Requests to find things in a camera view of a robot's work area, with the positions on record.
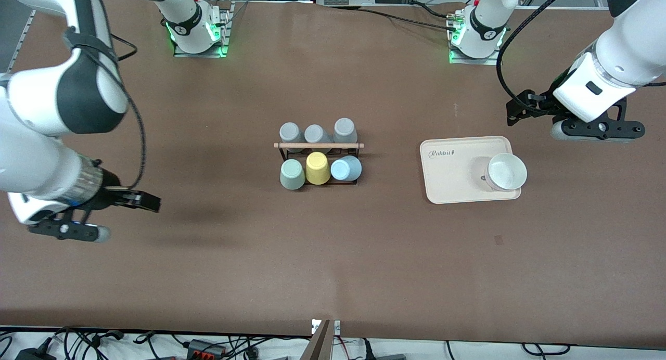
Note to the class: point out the yellow cup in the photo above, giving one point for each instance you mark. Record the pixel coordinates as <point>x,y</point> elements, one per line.
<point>317,168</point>

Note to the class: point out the black and red device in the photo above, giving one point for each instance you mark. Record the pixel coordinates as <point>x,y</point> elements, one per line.
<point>205,349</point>

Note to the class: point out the cream plastic tray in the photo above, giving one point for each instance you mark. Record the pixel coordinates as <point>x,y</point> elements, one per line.
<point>452,167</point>

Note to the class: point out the small white tag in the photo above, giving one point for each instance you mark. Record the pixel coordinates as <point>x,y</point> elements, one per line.
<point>337,327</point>

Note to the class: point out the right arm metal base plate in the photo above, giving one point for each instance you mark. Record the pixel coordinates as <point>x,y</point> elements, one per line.
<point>225,27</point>

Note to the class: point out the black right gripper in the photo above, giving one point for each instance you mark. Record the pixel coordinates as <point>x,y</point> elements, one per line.
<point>110,192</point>

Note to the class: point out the pale green cup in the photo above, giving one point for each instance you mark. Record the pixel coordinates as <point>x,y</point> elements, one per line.
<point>292,175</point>

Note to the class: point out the light blue cup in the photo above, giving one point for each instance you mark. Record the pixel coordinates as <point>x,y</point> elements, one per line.
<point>346,168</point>

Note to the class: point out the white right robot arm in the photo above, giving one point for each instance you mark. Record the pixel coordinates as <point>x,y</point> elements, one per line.
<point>52,89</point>

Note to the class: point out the black power adapter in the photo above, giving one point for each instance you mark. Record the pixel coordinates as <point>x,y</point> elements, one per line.
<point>36,356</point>

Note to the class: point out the white bowl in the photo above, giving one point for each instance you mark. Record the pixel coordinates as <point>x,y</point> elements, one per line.
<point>507,171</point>

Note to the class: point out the brown table cover sheet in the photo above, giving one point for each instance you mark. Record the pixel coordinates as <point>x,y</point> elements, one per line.
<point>333,256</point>

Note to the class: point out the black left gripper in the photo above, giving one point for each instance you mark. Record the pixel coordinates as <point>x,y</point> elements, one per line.
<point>541,103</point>

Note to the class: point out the wooden plank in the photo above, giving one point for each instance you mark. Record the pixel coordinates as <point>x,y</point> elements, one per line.
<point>318,347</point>

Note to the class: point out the grey cup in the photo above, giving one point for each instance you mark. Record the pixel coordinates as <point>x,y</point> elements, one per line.
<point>345,128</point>
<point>315,133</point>
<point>290,132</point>

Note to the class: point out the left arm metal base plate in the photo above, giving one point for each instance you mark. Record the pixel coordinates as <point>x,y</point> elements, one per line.
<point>491,61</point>

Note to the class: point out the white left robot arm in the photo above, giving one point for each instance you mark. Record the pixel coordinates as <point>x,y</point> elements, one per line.
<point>624,58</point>

